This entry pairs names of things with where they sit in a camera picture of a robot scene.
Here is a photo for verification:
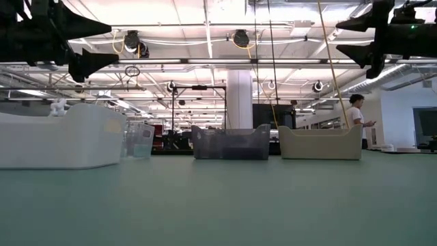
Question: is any beige plastic bin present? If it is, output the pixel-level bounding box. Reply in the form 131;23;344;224
277;124;363;161

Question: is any black hanging cable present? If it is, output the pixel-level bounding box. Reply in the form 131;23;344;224
266;0;279;105

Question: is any long ceiling light bar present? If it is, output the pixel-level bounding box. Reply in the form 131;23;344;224
117;57;342;66

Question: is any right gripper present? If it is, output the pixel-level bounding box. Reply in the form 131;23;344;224
336;0;437;79

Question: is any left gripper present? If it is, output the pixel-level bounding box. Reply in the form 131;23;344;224
0;0;119;83

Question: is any black frame stand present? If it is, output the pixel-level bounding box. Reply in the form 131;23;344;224
171;85;228;151

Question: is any silver ventilation duct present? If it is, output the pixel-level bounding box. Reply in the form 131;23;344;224
341;64;412;96

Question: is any person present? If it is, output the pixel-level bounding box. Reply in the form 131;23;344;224
345;94;377;150

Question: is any red cabinet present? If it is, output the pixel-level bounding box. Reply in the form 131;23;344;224
152;124;165;150

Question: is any teal rectangular block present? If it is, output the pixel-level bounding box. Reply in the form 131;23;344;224
132;143;154;159

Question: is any black cabinet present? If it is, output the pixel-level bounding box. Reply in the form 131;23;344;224
252;103;297;130

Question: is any clear plastic bin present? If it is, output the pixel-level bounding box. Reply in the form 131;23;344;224
119;122;156;160

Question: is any yellow hanging cable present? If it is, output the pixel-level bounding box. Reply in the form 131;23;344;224
316;0;351;130

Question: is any white column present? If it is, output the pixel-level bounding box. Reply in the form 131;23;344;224
226;70;254;130

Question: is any dark gray translucent bin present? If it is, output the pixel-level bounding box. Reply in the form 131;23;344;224
191;124;272;161

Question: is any white plastic bin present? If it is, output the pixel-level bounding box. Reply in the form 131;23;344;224
0;103;128;171

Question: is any white figurine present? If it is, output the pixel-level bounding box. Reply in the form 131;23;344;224
49;98;68;118

